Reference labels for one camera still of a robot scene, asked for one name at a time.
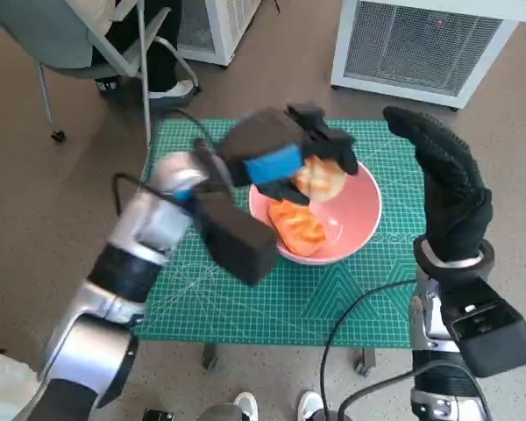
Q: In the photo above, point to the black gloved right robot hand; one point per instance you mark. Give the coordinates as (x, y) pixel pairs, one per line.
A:
(456, 197)

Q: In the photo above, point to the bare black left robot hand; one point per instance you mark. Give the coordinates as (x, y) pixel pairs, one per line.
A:
(263, 131)

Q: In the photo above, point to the round toy bread bun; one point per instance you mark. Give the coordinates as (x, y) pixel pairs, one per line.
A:
(324, 184)

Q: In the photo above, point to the long split toy bread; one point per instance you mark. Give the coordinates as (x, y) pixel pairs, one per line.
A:
(298, 228)

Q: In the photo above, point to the pink bowl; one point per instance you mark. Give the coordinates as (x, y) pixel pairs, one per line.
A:
(355, 219)

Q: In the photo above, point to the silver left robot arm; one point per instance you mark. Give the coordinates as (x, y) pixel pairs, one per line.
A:
(96, 324)

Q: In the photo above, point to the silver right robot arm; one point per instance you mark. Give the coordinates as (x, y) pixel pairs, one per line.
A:
(438, 377)

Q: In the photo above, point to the small white mesh cabinet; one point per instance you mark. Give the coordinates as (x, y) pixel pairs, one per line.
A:
(221, 26)

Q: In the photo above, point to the seated person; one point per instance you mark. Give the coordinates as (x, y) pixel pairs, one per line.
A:
(162, 52)

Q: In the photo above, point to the grey metal pole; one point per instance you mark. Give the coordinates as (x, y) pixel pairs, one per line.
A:
(143, 66)

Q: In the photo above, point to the large white mesh cabinet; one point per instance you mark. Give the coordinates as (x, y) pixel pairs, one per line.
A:
(421, 48)

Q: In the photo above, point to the green cutting mat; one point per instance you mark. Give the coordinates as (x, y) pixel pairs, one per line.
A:
(245, 316)

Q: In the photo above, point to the table caster leg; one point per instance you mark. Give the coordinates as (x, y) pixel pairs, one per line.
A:
(365, 361)
(210, 355)

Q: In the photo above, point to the grey office chair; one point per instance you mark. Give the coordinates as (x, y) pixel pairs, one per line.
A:
(39, 26)

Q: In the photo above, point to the white shoe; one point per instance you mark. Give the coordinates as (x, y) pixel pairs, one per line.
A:
(310, 405)
(246, 405)

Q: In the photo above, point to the small black device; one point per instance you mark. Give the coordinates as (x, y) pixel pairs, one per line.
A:
(158, 414)

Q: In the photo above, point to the person in white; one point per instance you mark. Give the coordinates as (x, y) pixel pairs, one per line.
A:
(2, 390)

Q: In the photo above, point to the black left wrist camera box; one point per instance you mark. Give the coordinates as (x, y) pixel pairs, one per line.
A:
(236, 241)

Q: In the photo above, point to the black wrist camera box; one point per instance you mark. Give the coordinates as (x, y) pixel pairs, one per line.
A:
(236, 241)
(495, 337)

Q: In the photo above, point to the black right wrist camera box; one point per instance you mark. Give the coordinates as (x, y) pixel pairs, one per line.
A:
(495, 337)

